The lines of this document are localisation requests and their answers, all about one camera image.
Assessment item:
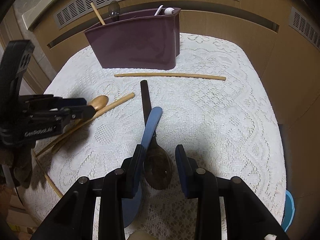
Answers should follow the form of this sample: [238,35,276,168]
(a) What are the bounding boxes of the purple plastic utensil holder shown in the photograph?
[85,8,181,70]

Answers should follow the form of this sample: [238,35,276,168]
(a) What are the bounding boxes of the wooden chopstick in holder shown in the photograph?
[90,2,105,25]

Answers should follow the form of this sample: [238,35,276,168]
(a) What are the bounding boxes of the small side ventilation grille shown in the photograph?
[289,7,320,50]

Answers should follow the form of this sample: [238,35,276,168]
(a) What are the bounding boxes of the wooden spoon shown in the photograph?
[51,95,108,154]

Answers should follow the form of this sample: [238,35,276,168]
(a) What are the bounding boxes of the blue round stool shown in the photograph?
[281,190,295,232]

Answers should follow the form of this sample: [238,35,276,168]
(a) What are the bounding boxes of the left hand brown glove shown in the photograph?
[1,144,35,189]

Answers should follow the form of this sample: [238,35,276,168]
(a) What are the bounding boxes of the white lace tablecloth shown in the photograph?
[19,34,286,224]

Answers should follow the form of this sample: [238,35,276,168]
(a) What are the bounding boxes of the black-handled metal spoon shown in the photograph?
[108,1,120,22]
[140,80,172,190]

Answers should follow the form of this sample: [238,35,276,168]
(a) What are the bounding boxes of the white utensil handle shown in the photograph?
[154,5,163,16]

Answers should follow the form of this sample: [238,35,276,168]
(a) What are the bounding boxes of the white ball-top utensil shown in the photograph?
[164,8,174,15]

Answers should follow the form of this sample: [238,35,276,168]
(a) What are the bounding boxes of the thick wooden stick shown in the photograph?
[35,93,135,157]

